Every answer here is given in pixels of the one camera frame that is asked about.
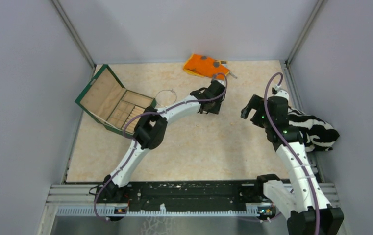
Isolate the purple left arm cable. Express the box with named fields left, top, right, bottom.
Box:
left=94, top=72, right=228, bottom=222

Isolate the green jewelry box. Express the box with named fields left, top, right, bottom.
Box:
left=75, top=64, right=157, bottom=137

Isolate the white toothed cable strip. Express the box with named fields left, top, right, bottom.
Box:
left=56, top=206, right=259, bottom=217

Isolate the silver bangle with pearls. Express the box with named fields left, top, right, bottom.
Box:
left=155, top=88, right=177, bottom=107

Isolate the orange spotted cloth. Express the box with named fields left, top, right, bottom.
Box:
left=183, top=53, right=238, bottom=79

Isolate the zebra striped cloth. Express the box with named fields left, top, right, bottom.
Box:
left=288, top=107, right=340, bottom=152

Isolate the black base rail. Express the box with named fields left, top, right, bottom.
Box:
left=96, top=180, right=271, bottom=212

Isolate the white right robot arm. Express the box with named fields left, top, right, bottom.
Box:
left=241, top=90, right=344, bottom=235

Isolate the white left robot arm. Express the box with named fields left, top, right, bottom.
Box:
left=95, top=78, right=228, bottom=203

